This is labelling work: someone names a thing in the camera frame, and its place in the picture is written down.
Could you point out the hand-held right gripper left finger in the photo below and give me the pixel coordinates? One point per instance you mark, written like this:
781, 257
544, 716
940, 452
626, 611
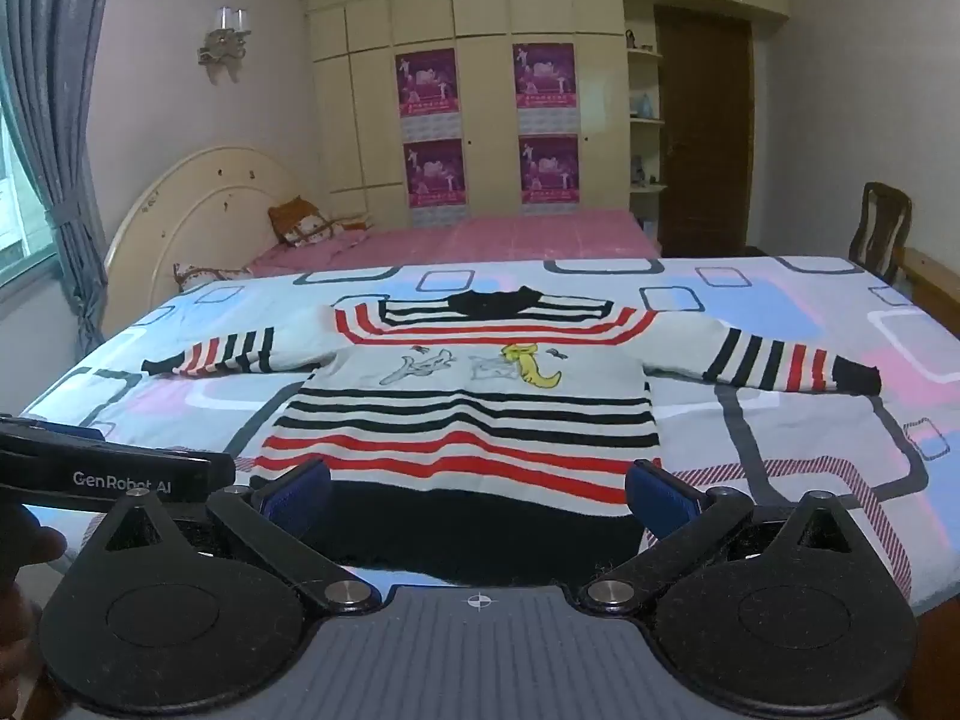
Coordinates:
296, 501

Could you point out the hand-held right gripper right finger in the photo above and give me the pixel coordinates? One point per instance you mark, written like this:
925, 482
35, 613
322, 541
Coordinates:
660, 501

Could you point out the striped cartoon print sweater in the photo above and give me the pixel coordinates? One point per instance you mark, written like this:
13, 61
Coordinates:
465, 420

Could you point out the person's left hand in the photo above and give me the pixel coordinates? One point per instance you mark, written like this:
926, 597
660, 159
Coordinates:
34, 544

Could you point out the patterned light blue blanket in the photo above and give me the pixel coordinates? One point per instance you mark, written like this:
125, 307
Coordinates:
795, 427

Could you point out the white floral pillow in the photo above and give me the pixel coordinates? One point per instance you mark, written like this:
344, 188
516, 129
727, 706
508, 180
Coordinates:
206, 275

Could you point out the window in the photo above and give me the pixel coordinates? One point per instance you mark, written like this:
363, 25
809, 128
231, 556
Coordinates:
19, 217

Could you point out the cream arched headboard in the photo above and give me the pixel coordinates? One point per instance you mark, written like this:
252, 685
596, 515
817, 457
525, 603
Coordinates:
202, 217

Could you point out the orange patterned pillow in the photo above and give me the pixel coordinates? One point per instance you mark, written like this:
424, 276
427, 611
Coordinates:
300, 221

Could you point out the pink bed sheet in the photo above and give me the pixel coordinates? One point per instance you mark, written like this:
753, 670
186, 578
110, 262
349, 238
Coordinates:
487, 240

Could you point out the small grey shelf ornament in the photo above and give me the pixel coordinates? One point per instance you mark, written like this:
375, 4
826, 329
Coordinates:
638, 171

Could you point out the grey curtain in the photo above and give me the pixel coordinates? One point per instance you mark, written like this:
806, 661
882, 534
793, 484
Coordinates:
60, 127

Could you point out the wooden chair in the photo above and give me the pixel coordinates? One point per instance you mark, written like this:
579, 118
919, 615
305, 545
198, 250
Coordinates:
881, 229

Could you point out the dark wooden door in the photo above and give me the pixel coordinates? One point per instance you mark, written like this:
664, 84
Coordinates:
705, 135

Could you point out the small blue shelf ornament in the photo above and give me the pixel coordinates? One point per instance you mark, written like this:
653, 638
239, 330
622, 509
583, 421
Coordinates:
643, 105

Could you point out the cream corner shelf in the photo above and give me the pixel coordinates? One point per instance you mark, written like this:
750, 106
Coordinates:
643, 75

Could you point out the cream wardrobe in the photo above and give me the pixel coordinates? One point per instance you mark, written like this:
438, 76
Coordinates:
487, 22

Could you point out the purple wall poster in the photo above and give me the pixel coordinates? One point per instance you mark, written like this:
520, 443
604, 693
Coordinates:
435, 172
544, 76
426, 82
549, 169

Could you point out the wooden bed frame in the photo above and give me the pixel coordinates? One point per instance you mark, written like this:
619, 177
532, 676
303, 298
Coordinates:
934, 274

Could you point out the wall lamp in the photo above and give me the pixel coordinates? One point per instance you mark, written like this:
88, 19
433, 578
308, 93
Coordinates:
223, 45

